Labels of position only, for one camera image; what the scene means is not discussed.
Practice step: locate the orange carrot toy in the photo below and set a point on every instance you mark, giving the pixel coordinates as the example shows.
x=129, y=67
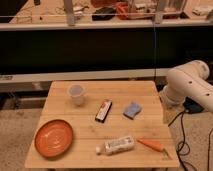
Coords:
x=155, y=145

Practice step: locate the orange plate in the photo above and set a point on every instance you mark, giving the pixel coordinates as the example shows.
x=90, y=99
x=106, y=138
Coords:
x=53, y=138

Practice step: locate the black red rectangular box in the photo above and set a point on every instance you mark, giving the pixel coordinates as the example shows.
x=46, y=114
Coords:
x=103, y=111

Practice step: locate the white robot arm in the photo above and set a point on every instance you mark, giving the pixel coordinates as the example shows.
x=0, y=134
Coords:
x=189, y=80

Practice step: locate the white horizontal shelf rail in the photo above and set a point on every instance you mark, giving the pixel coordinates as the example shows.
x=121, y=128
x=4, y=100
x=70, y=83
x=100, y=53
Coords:
x=86, y=75

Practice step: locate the blue sponge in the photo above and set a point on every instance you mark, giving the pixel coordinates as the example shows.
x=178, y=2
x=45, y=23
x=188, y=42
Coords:
x=132, y=110

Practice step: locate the clear plastic bottle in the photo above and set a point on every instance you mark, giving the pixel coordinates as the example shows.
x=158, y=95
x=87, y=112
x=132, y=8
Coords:
x=115, y=146

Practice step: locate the orange object on shelf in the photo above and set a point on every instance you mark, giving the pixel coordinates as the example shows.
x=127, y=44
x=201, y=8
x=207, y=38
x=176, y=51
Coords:
x=124, y=13

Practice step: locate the black power adapter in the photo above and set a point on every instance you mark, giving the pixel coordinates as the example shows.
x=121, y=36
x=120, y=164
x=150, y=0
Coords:
x=192, y=107

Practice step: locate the black object on shelf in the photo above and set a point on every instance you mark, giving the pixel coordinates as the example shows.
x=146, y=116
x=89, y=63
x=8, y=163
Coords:
x=102, y=14

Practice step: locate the wooden table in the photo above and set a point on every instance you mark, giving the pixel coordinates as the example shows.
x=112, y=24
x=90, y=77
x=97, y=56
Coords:
x=89, y=133

